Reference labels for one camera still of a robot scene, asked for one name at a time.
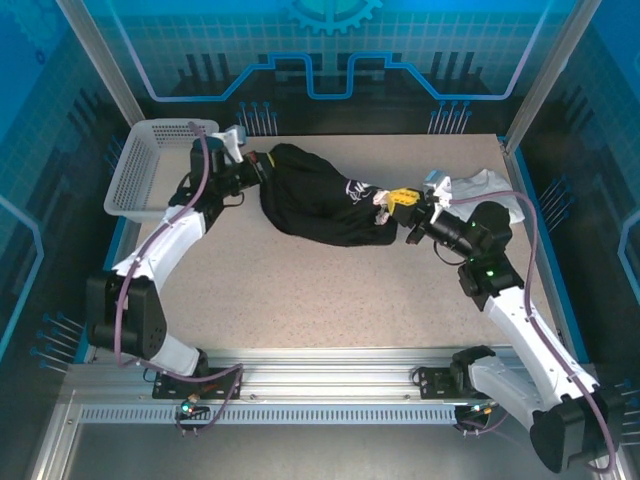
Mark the grey metal panel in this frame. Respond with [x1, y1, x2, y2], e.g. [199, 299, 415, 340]
[27, 389, 631, 480]

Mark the small connector with green light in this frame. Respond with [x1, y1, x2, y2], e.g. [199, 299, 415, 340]
[177, 394, 211, 419]
[457, 399, 494, 419]

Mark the white perforated plastic basket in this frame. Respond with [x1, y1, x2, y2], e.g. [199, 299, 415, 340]
[103, 118, 220, 224]

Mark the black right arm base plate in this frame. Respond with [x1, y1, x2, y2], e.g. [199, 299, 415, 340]
[414, 366, 510, 400]

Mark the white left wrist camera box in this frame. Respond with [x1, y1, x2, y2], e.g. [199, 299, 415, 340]
[212, 125, 247, 164]

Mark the aluminium frame post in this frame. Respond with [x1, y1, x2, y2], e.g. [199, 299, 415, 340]
[503, 0, 604, 154]
[54, 0, 144, 136]

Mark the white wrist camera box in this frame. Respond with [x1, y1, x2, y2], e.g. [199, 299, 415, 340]
[423, 169, 454, 209]
[212, 125, 247, 164]

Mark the slotted grey cable duct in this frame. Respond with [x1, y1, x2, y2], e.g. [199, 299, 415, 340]
[79, 405, 459, 426]

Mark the white t-shirt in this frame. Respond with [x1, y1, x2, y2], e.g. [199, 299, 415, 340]
[447, 168, 526, 224]

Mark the black printed t-shirt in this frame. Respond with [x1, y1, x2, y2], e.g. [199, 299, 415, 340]
[258, 143, 401, 249]

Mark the wide aluminium mounting rail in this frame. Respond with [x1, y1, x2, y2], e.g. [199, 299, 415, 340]
[64, 347, 599, 404]

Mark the blue table edge strip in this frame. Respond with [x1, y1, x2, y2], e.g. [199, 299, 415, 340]
[514, 148, 581, 346]
[73, 215, 132, 364]

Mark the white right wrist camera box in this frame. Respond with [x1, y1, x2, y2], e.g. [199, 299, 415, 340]
[423, 169, 454, 209]

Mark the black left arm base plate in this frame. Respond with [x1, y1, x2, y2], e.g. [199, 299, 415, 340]
[152, 367, 245, 400]

